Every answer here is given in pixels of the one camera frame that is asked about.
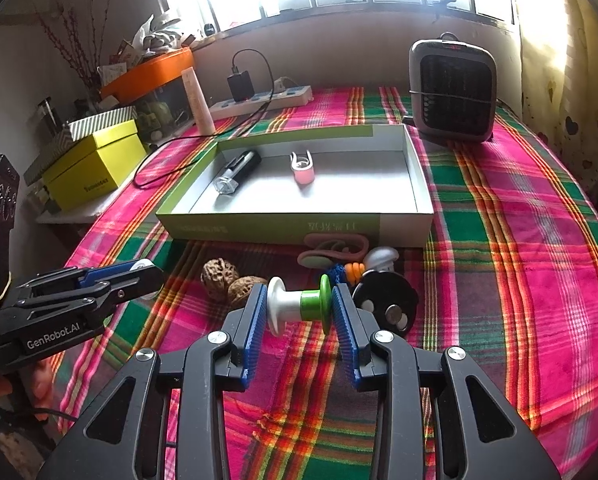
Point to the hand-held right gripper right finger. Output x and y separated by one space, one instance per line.
346 340

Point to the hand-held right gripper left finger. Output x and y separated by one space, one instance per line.
253 340

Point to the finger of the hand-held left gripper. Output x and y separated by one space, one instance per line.
139 285
109 274

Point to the small white round disc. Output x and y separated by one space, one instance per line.
145 264

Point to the brown walnut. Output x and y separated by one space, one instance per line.
241 290
218 275

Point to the white and green spool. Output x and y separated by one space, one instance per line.
294 305

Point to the black disc with metal buttons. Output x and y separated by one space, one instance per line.
379 295

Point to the shallow green and white box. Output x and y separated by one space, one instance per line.
339 180

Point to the white mushroom-shaped knob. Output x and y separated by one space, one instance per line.
379 256

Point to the yellow-green box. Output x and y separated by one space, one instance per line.
99 160

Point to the black pocket flashlight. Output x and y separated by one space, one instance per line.
239 167

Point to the striped box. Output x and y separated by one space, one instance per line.
104 119

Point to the pink and white clip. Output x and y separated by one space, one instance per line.
304 175

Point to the plaid blanket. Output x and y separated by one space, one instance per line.
504 260

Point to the dark glass container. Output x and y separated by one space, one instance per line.
164 105

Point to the white cosmetic tube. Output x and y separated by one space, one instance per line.
199 105

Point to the orange container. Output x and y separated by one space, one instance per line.
149 72

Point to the dried red branches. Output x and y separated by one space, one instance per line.
81 67

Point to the black charger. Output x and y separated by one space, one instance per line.
240 87

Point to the white power strip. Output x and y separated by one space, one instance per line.
289 96

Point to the white plastic bag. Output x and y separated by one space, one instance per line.
154 35

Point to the white plug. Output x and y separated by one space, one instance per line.
283 84

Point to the grey space heater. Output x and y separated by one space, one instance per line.
451 90

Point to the cream patterned curtain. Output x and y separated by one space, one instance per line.
569 85

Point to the black hook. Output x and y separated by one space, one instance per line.
446 2

